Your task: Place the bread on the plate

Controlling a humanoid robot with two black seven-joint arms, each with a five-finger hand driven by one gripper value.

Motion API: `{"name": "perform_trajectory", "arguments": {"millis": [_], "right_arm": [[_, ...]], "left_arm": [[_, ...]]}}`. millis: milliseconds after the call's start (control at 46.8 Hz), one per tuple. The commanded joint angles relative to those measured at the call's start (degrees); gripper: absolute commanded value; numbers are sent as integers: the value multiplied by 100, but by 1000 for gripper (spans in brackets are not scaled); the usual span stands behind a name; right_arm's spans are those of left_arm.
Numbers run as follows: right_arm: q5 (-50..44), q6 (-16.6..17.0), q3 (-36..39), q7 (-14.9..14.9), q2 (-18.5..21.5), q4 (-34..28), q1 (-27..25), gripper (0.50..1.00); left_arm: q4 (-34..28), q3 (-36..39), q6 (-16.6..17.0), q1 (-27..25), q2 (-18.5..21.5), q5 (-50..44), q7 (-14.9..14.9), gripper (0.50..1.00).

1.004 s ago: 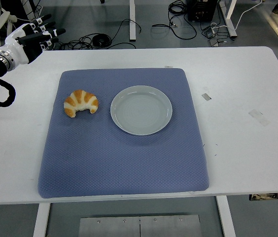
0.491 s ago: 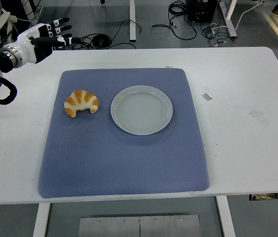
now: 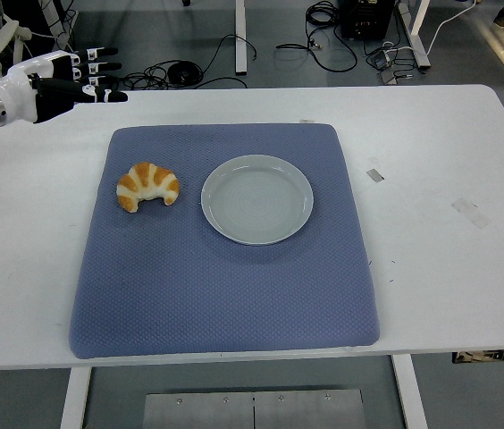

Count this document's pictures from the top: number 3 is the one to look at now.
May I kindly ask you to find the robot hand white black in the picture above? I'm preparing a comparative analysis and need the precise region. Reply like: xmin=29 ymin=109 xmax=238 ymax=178
xmin=4 ymin=46 xmax=129 ymax=125

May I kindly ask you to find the black looped floor cable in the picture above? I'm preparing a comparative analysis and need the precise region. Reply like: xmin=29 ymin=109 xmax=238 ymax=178
xmin=274 ymin=0 xmax=358 ymax=72

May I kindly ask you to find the grey power adapter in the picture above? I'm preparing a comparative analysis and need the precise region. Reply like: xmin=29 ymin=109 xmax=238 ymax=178
xmin=367 ymin=48 xmax=397 ymax=71

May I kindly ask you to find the black equipment box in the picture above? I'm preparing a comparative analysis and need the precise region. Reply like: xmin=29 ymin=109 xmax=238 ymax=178
xmin=339 ymin=0 xmax=395 ymax=40

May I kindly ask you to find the white background table leg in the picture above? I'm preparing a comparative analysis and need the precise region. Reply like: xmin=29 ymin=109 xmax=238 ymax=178
xmin=232 ymin=0 xmax=248 ymax=76
xmin=401 ymin=0 xmax=432 ymax=69

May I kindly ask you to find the croissant bread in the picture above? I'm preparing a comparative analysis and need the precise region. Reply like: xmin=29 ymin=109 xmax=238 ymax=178
xmin=116 ymin=162 xmax=181 ymax=215

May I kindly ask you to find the grey round plate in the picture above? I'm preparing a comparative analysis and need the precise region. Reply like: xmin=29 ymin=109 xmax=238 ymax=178
xmin=200 ymin=154 xmax=315 ymax=247

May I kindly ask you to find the blue quilted mat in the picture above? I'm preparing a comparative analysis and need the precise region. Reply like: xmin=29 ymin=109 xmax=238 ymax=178
xmin=67 ymin=122 xmax=380 ymax=361

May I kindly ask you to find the large clear tape piece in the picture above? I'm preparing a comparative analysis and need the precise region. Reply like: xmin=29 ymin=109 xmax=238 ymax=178
xmin=451 ymin=197 xmax=491 ymax=229

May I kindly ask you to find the white chair armrest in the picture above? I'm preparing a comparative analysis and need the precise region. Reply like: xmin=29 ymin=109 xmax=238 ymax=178
xmin=0 ymin=13 xmax=33 ymax=68

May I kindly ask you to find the grey metal plate with screws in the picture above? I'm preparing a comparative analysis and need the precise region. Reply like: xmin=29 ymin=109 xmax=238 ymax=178
xmin=141 ymin=388 xmax=366 ymax=429

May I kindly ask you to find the black tangled floor cable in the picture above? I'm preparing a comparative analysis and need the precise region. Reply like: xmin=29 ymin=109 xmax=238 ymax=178
xmin=117 ymin=34 xmax=260 ymax=92

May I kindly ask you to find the white floor cable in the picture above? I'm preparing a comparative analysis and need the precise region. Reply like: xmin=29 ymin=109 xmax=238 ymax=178
xmin=381 ymin=0 xmax=477 ymax=55

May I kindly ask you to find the black coiled cable bundle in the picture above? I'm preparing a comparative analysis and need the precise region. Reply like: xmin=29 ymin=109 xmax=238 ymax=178
xmin=165 ymin=61 xmax=203 ymax=86

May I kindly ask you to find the camouflage patterned object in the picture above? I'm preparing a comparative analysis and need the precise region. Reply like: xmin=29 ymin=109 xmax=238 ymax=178
xmin=450 ymin=347 xmax=504 ymax=364

